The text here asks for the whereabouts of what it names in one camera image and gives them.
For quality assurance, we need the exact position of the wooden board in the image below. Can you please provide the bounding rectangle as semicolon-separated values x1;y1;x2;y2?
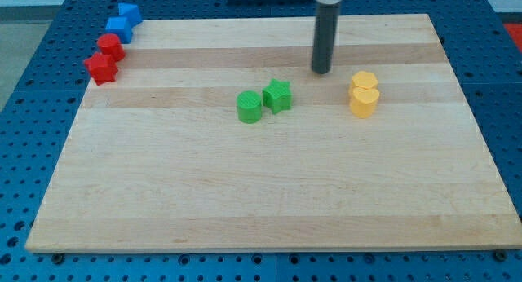
24;13;522;254

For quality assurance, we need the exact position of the green star block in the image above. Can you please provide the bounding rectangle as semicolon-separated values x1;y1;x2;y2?
262;78;293;114

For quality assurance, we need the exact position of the yellow heart block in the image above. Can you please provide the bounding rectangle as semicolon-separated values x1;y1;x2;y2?
349;87;380;118

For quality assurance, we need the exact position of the yellow hexagon block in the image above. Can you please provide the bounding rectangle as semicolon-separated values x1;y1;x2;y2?
348;71;378;96

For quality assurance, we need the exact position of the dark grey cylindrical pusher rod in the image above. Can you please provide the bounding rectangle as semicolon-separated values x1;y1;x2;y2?
311;2;341;74

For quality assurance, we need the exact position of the red star block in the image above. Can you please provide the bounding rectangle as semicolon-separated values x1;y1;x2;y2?
83;52;118;86

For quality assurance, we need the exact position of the red cylinder block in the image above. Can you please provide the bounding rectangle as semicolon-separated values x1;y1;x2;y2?
96;33;126;62

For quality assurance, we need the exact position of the blue triangle block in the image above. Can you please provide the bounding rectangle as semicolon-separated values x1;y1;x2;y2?
118;2;143;27

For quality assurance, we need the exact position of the blue cube block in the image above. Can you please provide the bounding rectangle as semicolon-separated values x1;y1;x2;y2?
105;16;133;44

